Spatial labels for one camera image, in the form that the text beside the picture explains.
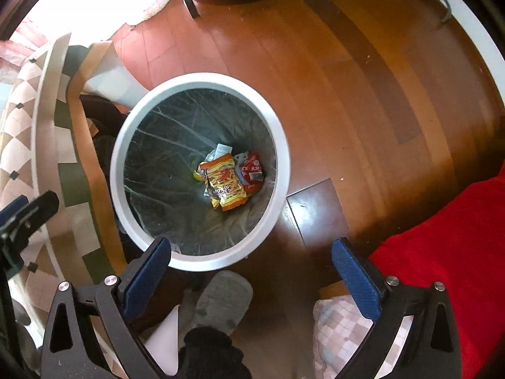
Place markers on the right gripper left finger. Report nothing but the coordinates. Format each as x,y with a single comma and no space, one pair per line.
71,348

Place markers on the clear plastic box in bin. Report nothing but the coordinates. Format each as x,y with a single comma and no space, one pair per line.
220,151

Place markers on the checkered pink slipper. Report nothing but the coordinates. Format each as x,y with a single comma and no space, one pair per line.
339,329

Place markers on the checkered brown white bedspread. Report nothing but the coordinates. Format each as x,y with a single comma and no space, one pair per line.
46,145

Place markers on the yellow fries snack bag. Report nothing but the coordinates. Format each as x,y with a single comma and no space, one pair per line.
222,185

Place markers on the white plastic bin by bed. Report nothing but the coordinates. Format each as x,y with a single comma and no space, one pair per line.
112,80

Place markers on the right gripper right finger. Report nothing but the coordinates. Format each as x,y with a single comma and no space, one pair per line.
432,348

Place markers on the yellow card in bin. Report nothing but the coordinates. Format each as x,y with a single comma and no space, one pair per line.
197,176

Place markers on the white round trash bin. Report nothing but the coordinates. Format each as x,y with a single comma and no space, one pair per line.
201,160

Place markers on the red blanket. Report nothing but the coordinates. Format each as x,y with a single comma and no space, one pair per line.
463,247

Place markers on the red snack wrapper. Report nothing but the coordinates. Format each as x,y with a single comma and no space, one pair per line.
249,171

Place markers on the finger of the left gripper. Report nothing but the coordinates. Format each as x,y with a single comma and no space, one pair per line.
31,217
12,208

